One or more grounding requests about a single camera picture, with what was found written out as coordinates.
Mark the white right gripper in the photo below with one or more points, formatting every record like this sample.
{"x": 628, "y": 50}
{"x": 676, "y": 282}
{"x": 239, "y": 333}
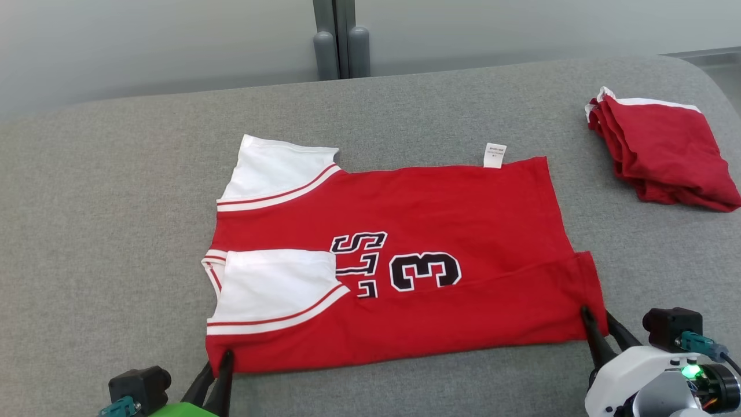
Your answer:
{"x": 625, "y": 376}

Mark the grey cylindrical post foot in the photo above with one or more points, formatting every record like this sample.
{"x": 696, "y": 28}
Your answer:
{"x": 326, "y": 57}
{"x": 359, "y": 52}

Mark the grey fabric sofa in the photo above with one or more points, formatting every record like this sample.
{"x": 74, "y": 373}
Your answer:
{"x": 116, "y": 231}

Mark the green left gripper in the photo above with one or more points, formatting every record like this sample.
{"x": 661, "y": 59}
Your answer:
{"x": 185, "y": 410}

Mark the grey partition frame post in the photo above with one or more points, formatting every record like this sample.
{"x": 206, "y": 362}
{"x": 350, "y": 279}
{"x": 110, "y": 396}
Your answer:
{"x": 334, "y": 23}

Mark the red white shorts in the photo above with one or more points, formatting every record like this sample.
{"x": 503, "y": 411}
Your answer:
{"x": 666, "y": 156}

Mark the grey partition base rail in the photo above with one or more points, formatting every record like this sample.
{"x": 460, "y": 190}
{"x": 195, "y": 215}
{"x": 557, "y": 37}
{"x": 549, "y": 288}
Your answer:
{"x": 706, "y": 53}

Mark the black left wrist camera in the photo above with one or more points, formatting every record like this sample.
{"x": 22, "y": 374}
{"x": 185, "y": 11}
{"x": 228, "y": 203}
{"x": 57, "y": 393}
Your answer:
{"x": 139, "y": 388}

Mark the red white basketball jersey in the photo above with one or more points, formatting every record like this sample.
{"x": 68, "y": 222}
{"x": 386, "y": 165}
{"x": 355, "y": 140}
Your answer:
{"x": 434, "y": 208}

